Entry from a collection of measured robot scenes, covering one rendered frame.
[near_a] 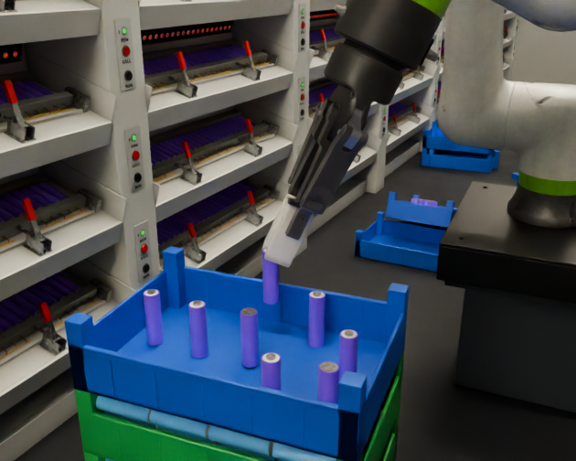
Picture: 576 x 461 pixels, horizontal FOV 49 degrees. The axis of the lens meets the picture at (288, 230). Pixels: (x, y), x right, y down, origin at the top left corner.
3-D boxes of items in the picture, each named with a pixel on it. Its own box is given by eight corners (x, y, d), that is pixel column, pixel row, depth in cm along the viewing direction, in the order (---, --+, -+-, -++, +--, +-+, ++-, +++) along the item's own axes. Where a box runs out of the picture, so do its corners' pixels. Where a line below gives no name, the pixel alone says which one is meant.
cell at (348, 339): (357, 384, 65) (360, 329, 63) (353, 394, 64) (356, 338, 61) (340, 380, 66) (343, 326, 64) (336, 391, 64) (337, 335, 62)
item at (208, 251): (289, 219, 188) (302, 178, 181) (158, 307, 138) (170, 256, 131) (232, 189, 194) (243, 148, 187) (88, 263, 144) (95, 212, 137)
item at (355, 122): (367, 98, 65) (384, 103, 60) (345, 145, 66) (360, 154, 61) (346, 89, 64) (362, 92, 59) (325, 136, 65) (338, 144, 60)
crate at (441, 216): (410, 217, 225) (414, 194, 224) (468, 227, 216) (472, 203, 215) (384, 217, 198) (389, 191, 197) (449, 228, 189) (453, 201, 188)
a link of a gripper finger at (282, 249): (314, 209, 69) (316, 211, 68) (288, 265, 70) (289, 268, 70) (290, 199, 68) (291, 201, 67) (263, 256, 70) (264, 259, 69)
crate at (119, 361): (404, 347, 73) (410, 284, 70) (357, 466, 55) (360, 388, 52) (175, 302, 83) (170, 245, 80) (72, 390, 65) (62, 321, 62)
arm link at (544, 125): (506, 169, 132) (519, 76, 125) (589, 179, 126) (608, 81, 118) (497, 188, 121) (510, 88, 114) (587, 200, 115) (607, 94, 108)
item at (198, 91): (289, 88, 173) (304, 38, 167) (144, 134, 124) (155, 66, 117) (228, 60, 179) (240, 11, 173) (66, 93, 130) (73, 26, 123)
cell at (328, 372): (336, 374, 56) (333, 434, 58) (341, 363, 57) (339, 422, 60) (315, 369, 56) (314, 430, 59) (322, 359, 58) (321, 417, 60)
